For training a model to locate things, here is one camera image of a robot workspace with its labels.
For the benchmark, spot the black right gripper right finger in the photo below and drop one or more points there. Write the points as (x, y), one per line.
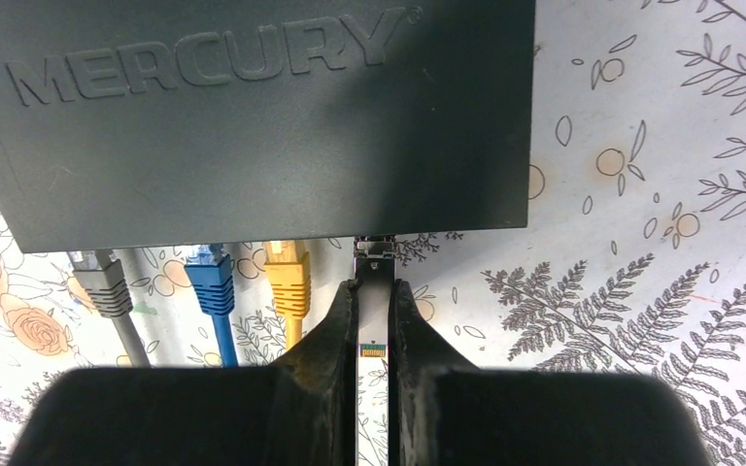
(444, 410)

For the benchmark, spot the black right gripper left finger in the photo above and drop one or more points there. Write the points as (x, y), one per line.
(299, 409)

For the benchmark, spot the small metal coupler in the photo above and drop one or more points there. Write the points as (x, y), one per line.
(377, 430)

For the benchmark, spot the black network switch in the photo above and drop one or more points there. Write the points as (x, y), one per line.
(155, 123)

